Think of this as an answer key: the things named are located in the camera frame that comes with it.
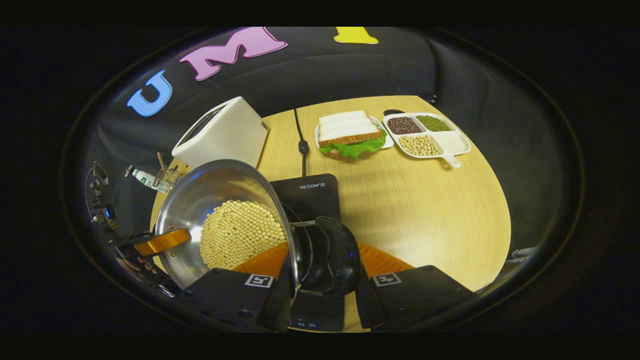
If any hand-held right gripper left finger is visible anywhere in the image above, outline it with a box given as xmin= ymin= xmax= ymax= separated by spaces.
xmin=175 ymin=242 xmax=301 ymax=333

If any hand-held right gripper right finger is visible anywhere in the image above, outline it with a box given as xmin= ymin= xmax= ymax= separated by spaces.
xmin=355 ymin=242 xmax=476 ymax=331

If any steel pot with black handles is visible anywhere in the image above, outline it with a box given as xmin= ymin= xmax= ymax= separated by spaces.
xmin=154 ymin=159 xmax=362 ymax=301

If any black induction cooktop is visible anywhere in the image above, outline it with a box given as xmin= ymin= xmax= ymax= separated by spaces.
xmin=269 ymin=173 xmax=351 ymax=333

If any white drink bottle green label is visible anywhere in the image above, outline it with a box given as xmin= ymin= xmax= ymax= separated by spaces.
xmin=125 ymin=166 xmax=158 ymax=190

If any large layer of soybeans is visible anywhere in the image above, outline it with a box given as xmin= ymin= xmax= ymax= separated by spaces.
xmin=199 ymin=200 xmax=288 ymax=271

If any cream toaster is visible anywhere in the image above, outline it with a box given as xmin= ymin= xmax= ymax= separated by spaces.
xmin=171 ymin=96 xmax=271 ymax=171

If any white divided tray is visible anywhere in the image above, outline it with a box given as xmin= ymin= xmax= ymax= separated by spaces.
xmin=382 ymin=112 xmax=472 ymax=168

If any small soybean heap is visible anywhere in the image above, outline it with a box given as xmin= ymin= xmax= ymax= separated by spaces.
xmin=399 ymin=135 xmax=443 ymax=157

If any white sandwich plate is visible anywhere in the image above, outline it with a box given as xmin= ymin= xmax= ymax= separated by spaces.
xmin=314 ymin=115 xmax=396 ymax=151

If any white rice heap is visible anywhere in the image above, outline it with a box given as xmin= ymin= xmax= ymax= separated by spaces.
xmin=435 ymin=131 xmax=468 ymax=154

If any red bean heap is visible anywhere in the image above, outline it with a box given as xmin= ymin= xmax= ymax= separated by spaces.
xmin=387 ymin=116 xmax=422 ymax=135

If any green bean heap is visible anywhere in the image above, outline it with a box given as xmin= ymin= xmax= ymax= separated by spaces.
xmin=416 ymin=115 xmax=452 ymax=133

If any sandwich with lettuce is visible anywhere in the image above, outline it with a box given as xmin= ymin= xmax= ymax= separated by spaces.
xmin=318 ymin=110 xmax=388 ymax=161

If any wire mesh utensil holder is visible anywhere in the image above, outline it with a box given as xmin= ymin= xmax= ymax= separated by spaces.
xmin=152 ymin=167 xmax=185 ymax=194

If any black power cable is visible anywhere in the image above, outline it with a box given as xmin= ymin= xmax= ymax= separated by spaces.
xmin=293 ymin=107 xmax=310 ymax=177

